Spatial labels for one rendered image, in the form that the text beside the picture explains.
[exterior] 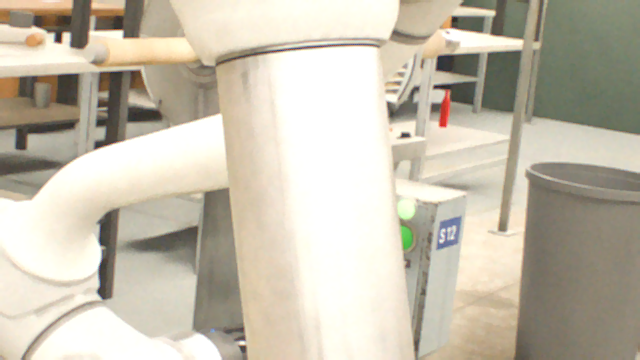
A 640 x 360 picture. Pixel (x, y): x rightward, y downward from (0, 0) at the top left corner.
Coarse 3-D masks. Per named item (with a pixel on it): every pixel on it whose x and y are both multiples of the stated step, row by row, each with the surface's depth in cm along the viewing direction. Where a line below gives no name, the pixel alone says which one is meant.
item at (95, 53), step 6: (90, 48) 149; (96, 48) 149; (102, 48) 149; (84, 54) 149; (90, 54) 149; (96, 54) 149; (102, 54) 149; (90, 60) 149; (96, 60) 149; (102, 60) 150
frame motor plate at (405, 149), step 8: (392, 136) 201; (400, 136) 201; (408, 136) 201; (392, 144) 193; (400, 144) 195; (408, 144) 197; (416, 144) 200; (424, 144) 202; (392, 152) 193; (400, 152) 195; (408, 152) 198; (416, 152) 200; (424, 152) 203; (400, 160) 196
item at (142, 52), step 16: (112, 48) 150; (128, 48) 153; (144, 48) 155; (160, 48) 158; (176, 48) 161; (192, 48) 163; (96, 64) 151; (112, 64) 151; (128, 64) 154; (144, 64) 157; (160, 64) 160
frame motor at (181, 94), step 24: (168, 0) 172; (144, 24) 175; (168, 24) 172; (144, 72) 176; (168, 72) 173; (192, 72) 169; (216, 72) 167; (408, 72) 192; (168, 96) 173; (192, 96) 171; (216, 96) 169; (168, 120) 175; (192, 120) 172
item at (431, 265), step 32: (416, 192) 158; (448, 192) 160; (416, 224) 155; (448, 224) 158; (416, 256) 155; (448, 256) 160; (416, 288) 156; (448, 288) 162; (416, 320) 157; (448, 320) 164; (416, 352) 157
